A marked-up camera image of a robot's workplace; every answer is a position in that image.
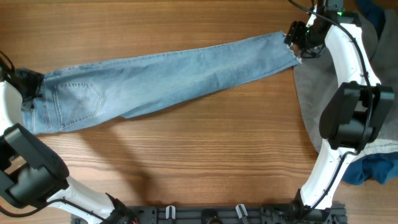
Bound dark blue garment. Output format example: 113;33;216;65
343;0;397;185

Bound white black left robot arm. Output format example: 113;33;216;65
1;53;138;224

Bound light blue denim jeans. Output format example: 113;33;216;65
23;32;300;134

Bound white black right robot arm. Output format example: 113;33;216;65
284;10;397;223

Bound grey garment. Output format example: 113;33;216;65
294;9;397;157

